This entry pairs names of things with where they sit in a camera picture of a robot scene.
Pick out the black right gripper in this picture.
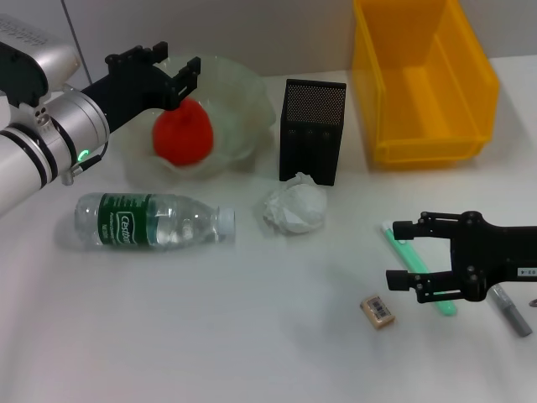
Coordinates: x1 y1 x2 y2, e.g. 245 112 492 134
385 210 537 305

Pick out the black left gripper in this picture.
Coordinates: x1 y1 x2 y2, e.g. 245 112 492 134
81 40 202 132

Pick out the red soft ball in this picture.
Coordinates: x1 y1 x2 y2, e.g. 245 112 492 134
151 96 216 169

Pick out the white paper ball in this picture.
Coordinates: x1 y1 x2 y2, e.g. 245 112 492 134
253 170 329 236

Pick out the clear green-label water bottle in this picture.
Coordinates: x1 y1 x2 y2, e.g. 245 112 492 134
74 191 237 252

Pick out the beige barcode eraser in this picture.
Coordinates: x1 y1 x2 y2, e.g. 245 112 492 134
359 294 397 330

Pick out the green glass fruit bowl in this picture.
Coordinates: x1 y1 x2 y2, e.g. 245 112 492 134
109 54 279 182

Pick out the grey marker pen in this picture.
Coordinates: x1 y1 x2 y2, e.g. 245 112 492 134
488 285 535 338

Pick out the black mesh pen holder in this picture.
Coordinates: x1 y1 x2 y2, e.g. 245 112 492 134
278 77 348 187

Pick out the yellow plastic bin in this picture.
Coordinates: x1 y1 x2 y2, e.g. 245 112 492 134
351 0 502 170

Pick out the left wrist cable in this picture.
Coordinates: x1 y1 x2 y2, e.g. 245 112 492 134
61 141 111 186

